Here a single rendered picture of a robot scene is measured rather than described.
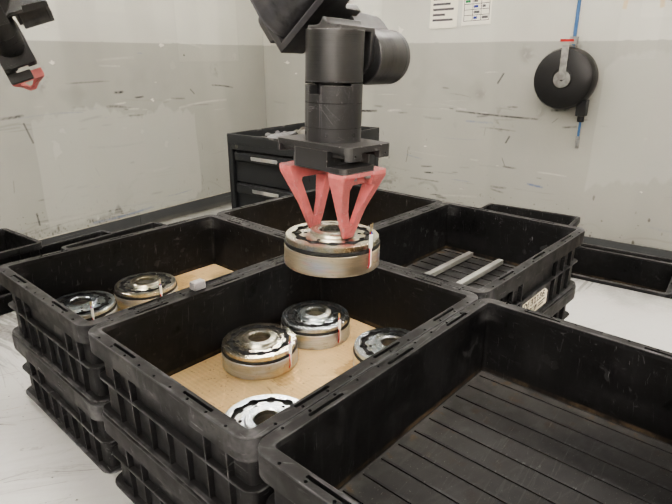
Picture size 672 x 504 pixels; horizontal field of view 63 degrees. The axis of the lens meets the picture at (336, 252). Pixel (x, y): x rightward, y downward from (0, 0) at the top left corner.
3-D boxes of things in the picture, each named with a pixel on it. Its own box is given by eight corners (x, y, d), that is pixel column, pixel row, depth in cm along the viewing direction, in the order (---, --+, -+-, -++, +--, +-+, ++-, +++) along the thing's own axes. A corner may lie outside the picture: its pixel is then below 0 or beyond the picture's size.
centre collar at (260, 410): (263, 444, 55) (263, 438, 55) (234, 422, 58) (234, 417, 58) (300, 421, 58) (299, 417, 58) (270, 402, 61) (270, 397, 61)
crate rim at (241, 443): (248, 469, 45) (246, 446, 44) (85, 347, 64) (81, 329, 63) (482, 311, 73) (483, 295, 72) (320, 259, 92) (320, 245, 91)
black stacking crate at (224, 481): (254, 554, 48) (247, 450, 45) (99, 416, 67) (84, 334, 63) (474, 373, 76) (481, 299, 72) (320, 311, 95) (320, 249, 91)
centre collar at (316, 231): (332, 244, 56) (332, 238, 55) (300, 233, 59) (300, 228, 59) (364, 234, 59) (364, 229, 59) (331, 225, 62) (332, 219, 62)
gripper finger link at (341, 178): (335, 222, 63) (337, 139, 60) (384, 236, 58) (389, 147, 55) (292, 234, 58) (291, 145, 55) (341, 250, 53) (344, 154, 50)
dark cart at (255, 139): (306, 336, 253) (302, 141, 223) (238, 311, 278) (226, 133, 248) (375, 294, 299) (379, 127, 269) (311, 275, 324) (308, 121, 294)
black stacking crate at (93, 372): (97, 414, 67) (83, 332, 64) (10, 337, 86) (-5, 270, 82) (319, 310, 95) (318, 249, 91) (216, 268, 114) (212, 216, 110)
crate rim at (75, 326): (84, 347, 64) (81, 329, 63) (-4, 281, 83) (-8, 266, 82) (319, 259, 92) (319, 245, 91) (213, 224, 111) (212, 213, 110)
